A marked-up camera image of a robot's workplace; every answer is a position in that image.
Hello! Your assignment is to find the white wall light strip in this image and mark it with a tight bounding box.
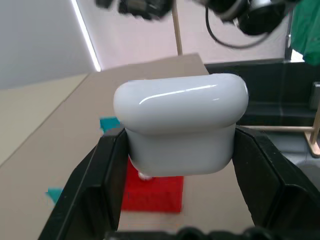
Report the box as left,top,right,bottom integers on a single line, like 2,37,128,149
70,0,102,73

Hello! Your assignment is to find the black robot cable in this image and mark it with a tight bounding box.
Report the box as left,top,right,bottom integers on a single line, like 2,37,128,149
204,5,269,49

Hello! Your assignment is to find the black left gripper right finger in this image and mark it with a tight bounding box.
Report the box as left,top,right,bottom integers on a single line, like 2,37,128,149
231,125,320,240

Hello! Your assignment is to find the red square pad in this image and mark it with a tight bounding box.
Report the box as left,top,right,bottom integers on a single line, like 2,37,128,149
120,156,185,214

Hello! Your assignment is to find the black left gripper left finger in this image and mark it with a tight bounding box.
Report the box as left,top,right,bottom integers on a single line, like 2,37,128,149
37,128,130,240

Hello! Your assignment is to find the grey metal pole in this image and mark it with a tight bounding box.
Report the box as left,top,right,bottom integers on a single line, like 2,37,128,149
284,11,293,61

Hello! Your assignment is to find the light wooden rack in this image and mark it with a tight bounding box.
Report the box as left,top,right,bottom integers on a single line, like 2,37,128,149
259,125,320,159

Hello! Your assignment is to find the green cloth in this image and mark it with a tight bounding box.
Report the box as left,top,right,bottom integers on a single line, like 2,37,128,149
290,0,320,66

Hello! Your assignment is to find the upright wooden post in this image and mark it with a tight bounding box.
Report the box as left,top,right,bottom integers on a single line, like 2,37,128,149
171,0,183,56

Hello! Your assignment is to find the white earbud case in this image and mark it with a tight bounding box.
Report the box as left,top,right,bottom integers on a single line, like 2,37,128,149
113,72,250,177

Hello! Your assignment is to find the teal tape mark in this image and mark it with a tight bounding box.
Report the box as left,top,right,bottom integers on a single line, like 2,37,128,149
45,187,64,207
99,116,121,132

